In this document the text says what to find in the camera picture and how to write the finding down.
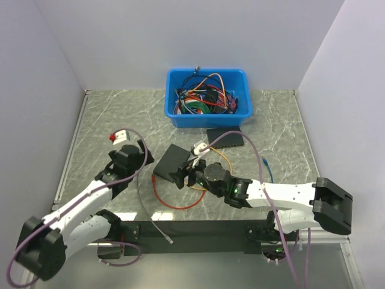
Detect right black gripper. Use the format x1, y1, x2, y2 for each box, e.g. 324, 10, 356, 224
169, 154, 224, 198

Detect red ethernet cable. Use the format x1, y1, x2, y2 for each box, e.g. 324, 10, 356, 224
150, 176, 207, 210

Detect black network switch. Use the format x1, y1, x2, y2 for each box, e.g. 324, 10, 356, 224
153, 144, 190, 183
206, 126, 244, 149

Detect yellow ethernet cable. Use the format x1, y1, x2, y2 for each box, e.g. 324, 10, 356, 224
189, 146, 233, 190

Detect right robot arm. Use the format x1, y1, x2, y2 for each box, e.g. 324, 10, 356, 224
170, 160, 353, 240

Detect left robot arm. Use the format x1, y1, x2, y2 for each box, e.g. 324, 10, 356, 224
13, 140, 154, 281

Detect black base beam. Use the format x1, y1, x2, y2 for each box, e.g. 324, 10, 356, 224
122, 220, 281, 254

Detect blue plastic bin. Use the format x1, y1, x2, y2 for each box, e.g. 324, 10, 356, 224
164, 68, 253, 128

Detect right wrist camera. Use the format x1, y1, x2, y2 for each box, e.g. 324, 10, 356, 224
191, 141, 209, 167

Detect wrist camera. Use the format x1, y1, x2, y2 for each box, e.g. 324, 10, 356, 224
109, 129, 130, 146
191, 141, 209, 167

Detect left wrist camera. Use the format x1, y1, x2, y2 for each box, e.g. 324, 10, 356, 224
109, 129, 130, 146

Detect grey ethernet cable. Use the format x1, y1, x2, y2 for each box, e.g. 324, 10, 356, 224
135, 173, 174, 245

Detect tangled cables in bin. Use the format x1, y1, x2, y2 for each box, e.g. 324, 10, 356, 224
173, 66, 241, 117

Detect blue ethernet cable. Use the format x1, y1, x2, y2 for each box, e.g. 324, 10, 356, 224
262, 157, 275, 184

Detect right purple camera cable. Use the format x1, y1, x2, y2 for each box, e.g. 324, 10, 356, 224
201, 130, 312, 289

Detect aluminium rail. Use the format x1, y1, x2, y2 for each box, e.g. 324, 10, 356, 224
299, 228, 350, 244

